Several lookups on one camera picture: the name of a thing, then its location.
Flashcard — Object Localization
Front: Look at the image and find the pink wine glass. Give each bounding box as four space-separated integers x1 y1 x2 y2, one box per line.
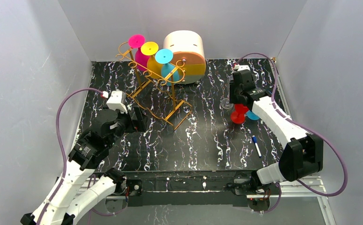
128 34 150 72

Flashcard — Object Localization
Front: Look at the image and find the light blue rear wine glass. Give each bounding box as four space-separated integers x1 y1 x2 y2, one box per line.
155 49 180 85

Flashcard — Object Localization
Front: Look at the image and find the clear champagne flute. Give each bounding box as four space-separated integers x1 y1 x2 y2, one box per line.
220 98 234 110

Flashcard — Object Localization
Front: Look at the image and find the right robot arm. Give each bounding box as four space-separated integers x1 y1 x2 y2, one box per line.
229 69 324 186

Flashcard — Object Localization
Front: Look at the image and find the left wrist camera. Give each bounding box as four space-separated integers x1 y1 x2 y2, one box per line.
106 90 128 114

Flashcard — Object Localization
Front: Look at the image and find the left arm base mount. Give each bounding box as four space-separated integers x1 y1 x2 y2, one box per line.
105 179 143 215

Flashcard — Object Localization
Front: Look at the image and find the blue front wine glass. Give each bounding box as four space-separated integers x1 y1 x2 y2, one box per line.
246 110 260 120

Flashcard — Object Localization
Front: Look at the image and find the blue and white marker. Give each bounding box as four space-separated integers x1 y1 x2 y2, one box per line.
252 136 262 158

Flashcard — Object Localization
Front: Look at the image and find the white cylindrical container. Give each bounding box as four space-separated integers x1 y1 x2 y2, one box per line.
163 30 206 84

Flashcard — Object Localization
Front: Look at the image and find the yellow wine glass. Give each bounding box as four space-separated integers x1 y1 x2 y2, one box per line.
141 41 162 79

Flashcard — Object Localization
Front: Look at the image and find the gold wire wine glass rack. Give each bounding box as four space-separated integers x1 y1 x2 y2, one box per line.
115 42 193 131

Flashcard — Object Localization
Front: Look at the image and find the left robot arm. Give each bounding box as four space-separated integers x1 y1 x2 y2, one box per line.
20 106 148 225

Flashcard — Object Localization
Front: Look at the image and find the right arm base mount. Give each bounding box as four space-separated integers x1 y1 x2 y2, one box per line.
223 178 282 215

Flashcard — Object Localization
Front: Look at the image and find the aluminium frame rail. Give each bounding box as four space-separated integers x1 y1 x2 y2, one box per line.
272 175 338 225

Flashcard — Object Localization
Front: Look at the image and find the red wine glass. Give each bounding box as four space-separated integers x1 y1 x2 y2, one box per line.
230 104 249 124

